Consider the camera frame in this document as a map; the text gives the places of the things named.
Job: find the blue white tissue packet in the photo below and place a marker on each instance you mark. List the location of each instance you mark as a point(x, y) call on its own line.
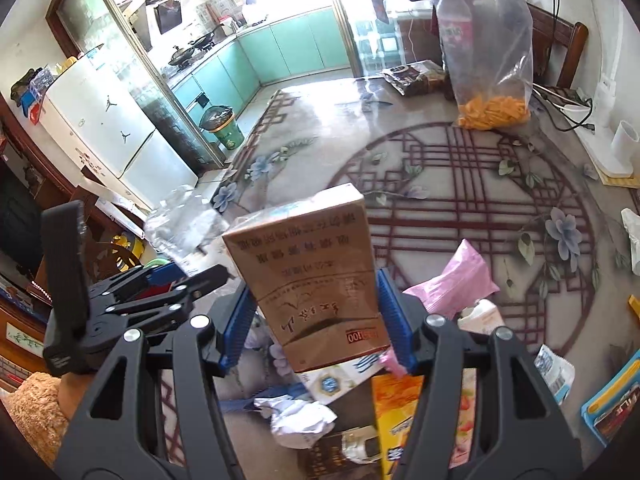
point(330, 385)

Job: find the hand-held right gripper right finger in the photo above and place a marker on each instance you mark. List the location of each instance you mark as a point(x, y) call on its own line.
point(392, 310)

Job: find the red label plastic bottle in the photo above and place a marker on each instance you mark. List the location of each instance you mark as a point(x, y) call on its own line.
point(457, 30)

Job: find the floral printed tablecloth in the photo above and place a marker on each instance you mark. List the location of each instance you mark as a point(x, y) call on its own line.
point(450, 185)

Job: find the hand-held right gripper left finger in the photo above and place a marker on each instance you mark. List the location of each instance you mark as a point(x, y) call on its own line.
point(240, 316)

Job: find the white blue plastic packet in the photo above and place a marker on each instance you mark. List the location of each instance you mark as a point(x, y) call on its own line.
point(552, 372)

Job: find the white cup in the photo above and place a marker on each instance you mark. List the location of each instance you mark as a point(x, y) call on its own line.
point(625, 145)

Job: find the dark snack bag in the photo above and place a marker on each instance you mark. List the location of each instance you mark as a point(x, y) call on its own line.
point(410, 80)

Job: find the brown cardboard carton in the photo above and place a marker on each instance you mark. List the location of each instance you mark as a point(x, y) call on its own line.
point(310, 270)

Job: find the crumpled white paper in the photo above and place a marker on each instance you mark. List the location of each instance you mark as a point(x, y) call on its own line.
point(300, 420)

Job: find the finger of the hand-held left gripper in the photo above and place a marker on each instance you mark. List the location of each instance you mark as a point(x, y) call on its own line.
point(195, 287)
point(167, 274)

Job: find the dark wooden cabinet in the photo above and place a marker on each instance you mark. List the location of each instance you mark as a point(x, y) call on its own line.
point(30, 135)

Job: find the green kitchen waste bin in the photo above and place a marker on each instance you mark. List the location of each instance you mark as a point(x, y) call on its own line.
point(227, 132)

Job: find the black wok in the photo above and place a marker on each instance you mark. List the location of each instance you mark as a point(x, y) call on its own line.
point(180, 56)

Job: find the clear zip bag orange snacks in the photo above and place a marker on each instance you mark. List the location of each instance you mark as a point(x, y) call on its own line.
point(495, 60)

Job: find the yellow cardboard box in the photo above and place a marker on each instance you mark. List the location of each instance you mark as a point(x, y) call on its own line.
point(395, 410)

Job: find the small white carton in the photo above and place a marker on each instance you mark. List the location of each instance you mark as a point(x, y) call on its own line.
point(482, 315)

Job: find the clear plastic bag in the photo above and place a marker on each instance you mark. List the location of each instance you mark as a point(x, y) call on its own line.
point(180, 225)

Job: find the white refrigerator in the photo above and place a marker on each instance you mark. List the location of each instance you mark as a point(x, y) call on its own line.
point(100, 125)

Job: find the pink plastic wrapper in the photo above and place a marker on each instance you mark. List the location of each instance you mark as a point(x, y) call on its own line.
point(450, 285)

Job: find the white tissue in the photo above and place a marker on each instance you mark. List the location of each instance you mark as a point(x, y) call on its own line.
point(631, 230)

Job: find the teal kitchen cabinets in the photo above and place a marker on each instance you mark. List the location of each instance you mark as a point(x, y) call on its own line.
point(295, 50)

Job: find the black range hood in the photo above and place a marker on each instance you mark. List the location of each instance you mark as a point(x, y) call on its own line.
point(167, 12)

